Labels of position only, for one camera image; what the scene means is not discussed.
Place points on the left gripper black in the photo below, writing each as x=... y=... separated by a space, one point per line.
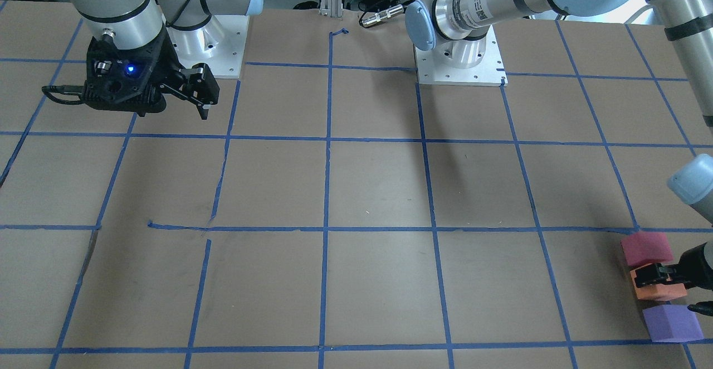
x=697 y=266

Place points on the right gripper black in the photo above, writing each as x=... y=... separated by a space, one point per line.
x=167 y=66

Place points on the orange foam block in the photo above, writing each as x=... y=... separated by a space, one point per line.
x=659 y=293

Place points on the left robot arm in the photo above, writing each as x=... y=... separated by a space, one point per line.
x=450 y=32

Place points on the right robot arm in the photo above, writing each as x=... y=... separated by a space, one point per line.
x=134 y=23

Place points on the purple foam block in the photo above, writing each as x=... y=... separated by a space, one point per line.
x=672 y=324

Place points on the red foam block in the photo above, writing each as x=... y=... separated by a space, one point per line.
x=644 y=247

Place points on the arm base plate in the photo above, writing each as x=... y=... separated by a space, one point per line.
x=463 y=62
x=220 y=44

